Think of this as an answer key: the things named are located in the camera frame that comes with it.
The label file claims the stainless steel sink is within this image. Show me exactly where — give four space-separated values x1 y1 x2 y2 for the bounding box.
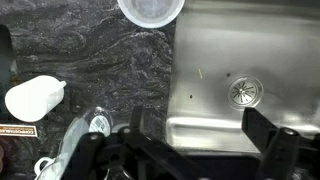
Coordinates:
165 0 320 154

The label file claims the clear plastic deli container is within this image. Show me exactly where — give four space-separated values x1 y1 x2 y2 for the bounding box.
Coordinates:
116 0 186 29

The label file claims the white mug with barcode sticker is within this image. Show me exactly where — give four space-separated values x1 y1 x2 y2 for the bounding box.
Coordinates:
53 106 114 180

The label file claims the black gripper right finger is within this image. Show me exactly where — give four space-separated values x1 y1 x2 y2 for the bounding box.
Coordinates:
241 106 320 180

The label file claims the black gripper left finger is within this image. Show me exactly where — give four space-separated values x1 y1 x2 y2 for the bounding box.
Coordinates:
61 105 208 180

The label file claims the metal sink drain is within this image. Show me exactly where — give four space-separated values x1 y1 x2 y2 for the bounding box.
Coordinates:
227 75 264 112

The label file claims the brown label strip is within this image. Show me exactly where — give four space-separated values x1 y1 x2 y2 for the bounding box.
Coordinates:
0 123 39 138

